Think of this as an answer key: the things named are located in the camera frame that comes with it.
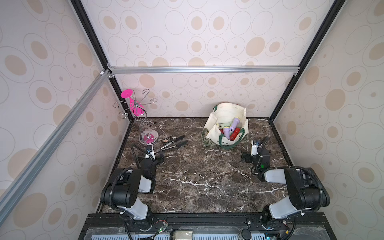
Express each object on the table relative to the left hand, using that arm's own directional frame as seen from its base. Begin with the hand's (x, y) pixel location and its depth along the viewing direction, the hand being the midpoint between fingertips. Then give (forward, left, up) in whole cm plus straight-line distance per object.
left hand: (155, 147), depth 90 cm
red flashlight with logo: (+13, -51, -1) cm, 53 cm away
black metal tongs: (+11, -7, -10) cm, 16 cm away
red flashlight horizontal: (+16, -42, -3) cm, 45 cm away
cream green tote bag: (+9, -34, +2) cm, 35 cm away
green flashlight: (+20, -42, -1) cm, 47 cm away
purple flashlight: (+15, -45, -1) cm, 47 cm away
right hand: (+2, -63, -5) cm, 63 cm away
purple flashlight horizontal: (+22, -52, +1) cm, 56 cm away
